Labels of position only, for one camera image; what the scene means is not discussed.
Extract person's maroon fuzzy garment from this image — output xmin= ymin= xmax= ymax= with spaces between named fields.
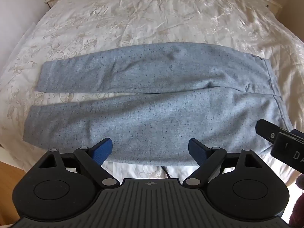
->
xmin=296 ymin=190 xmax=304 ymax=228

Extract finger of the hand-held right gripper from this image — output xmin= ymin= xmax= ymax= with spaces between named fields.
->
xmin=255 ymin=119 xmax=295 ymax=145
xmin=272 ymin=132 xmax=304 ymax=169

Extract cream nightstand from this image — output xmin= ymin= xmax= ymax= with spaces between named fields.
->
xmin=258 ymin=0 xmax=283 ymax=17
xmin=45 ymin=0 xmax=64 ymax=9

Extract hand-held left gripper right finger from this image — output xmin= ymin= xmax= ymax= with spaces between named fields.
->
xmin=183 ymin=138 xmax=265 ymax=188

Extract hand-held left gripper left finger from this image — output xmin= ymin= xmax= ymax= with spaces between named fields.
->
xmin=38 ymin=138 xmax=120 ymax=188

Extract black cable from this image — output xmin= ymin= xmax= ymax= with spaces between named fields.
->
xmin=161 ymin=166 xmax=173 ymax=179

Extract cream floral bedspread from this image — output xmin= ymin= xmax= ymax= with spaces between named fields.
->
xmin=0 ymin=0 xmax=304 ymax=195

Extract grey-blue speckled pants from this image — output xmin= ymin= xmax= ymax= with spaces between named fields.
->
xmin=22 ymin=42 xmax=294 ymax=167

